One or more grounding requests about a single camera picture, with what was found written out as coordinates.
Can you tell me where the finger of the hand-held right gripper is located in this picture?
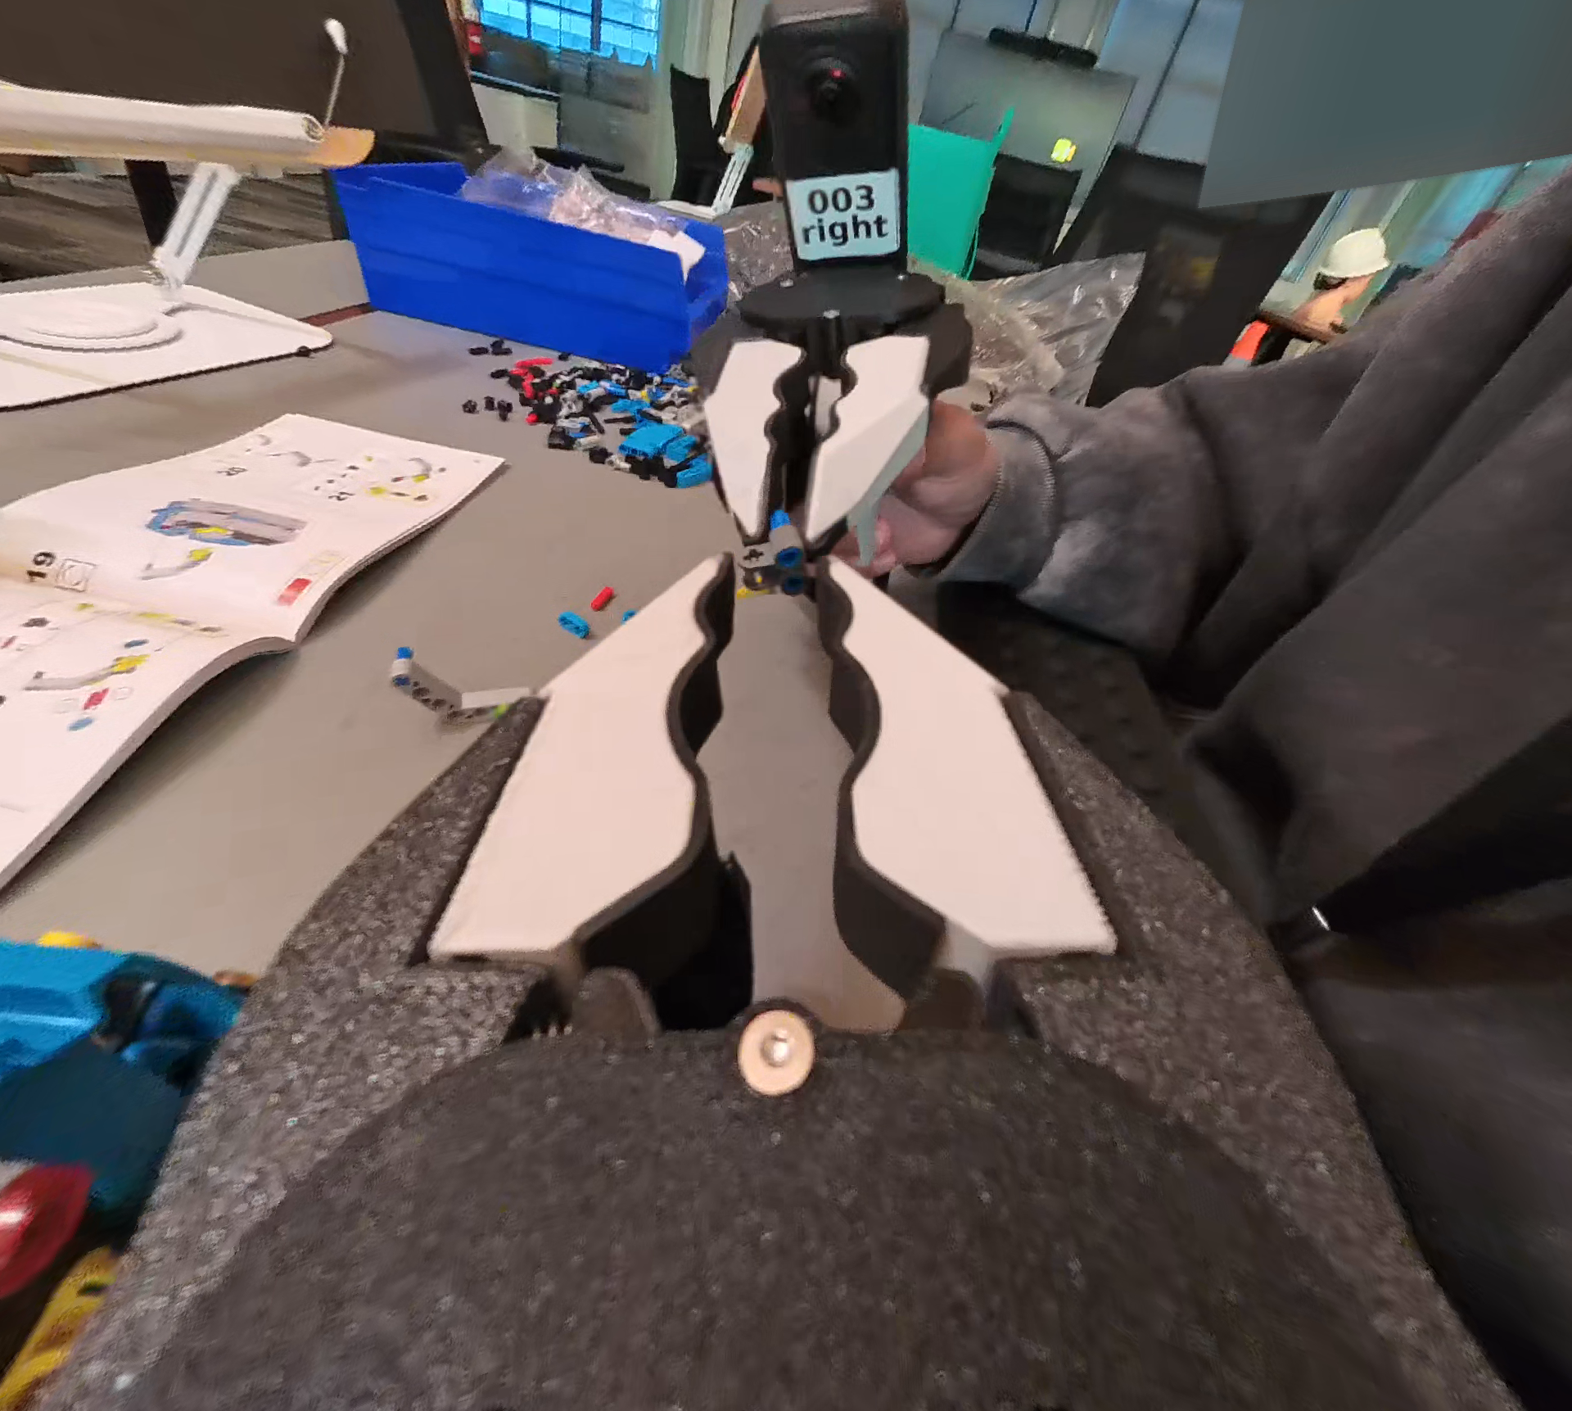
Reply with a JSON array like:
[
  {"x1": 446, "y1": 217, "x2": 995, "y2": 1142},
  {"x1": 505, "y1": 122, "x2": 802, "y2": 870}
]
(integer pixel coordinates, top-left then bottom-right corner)
[
  {"x1": 803, "y1": 333, "x2": 934, "y2": 571},
  {"x1": 702, "y1": 340, "x2": 812, "y2": 553}
]

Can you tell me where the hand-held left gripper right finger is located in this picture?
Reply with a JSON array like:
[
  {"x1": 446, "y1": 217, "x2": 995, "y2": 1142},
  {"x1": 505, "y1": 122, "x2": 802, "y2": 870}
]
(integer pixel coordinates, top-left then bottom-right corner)
[{"x1": 813, "y1": 561, "x2": 1119, "y2": 960}]

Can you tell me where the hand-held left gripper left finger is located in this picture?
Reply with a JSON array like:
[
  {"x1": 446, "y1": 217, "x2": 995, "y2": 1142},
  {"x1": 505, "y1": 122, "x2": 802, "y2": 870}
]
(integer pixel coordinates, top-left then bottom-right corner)
[{"x1": 428, "y1": 554, "x2": 738, "y2": 965}]

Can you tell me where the grey connector brick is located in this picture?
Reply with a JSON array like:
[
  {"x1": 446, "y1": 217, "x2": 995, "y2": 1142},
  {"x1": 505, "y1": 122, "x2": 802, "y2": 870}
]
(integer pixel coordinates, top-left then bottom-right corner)
[{"x1": 736, "y1": 538, "x2": 812, "y2": 597}]

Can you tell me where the person's right forearm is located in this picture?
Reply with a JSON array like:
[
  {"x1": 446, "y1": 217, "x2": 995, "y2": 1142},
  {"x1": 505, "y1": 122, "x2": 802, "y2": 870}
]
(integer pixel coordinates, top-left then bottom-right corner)
[{"x1": 975, "y1": 310, "x2": 1475, "y2": 687}]

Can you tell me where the grey desk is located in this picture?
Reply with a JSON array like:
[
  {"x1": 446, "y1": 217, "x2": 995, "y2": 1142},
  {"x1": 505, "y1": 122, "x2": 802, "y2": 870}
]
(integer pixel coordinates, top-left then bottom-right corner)
[{"x1": 0, "y1": 237, "x2": 1021, "y2": 982}]

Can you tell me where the person's right hand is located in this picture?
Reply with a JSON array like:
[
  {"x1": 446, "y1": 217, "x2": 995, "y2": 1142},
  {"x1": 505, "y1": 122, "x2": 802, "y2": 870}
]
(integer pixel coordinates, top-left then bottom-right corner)
[{"x1": 874, "y1": 397, "x2": 1005, "y2": 577}]

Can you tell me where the pile of building bricks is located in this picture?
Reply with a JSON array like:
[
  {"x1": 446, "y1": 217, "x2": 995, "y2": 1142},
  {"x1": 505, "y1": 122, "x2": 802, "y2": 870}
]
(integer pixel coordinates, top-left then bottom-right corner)
[{"x1": 459, "y1": 335, "x2": 720, "y2": 491}]

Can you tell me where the teal green panel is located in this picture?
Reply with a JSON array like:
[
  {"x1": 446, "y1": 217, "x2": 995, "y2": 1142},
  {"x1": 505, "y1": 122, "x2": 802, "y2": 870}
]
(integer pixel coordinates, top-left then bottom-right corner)
[{"x1": 905, "y1": 109, "x2": 1016, "y2": 278}]

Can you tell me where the grey angled beam brick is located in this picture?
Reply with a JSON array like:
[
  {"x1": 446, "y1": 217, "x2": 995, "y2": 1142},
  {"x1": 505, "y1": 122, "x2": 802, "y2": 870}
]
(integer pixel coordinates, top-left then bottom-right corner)
[{"x1": 389, "y1": 644, "x2": 535, "y2": 726}]

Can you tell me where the clear plastic bag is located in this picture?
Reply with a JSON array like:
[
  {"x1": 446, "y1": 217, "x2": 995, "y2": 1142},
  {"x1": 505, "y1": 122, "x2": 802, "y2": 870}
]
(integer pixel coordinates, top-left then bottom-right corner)
[
  {"x1": 459, "y1": 145, "x2": 710, "y2": 266},
  {"x1": 723, "y1": 201, "x2": 1149, "y2": 407}
]

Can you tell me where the blue plastic bin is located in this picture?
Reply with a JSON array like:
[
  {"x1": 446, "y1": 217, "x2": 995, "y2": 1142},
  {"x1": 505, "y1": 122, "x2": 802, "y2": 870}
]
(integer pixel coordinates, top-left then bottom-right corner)
[{"x1": 328, "y1": 160, "x2": 731, "y2": 376}]

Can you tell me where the instruction booklet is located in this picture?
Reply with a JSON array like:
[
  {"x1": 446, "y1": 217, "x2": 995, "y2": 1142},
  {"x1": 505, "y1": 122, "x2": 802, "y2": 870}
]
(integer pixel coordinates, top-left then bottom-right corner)
[{"x1": 0, "y1": 414, "x2": 507, "y2": 890}]

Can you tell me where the blue toy robot model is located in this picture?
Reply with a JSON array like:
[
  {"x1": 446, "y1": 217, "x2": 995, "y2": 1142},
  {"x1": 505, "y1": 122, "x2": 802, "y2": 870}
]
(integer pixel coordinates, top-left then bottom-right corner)
[{"x1": 0, "y1": 931, "x2": 253, "y2": 1411}]

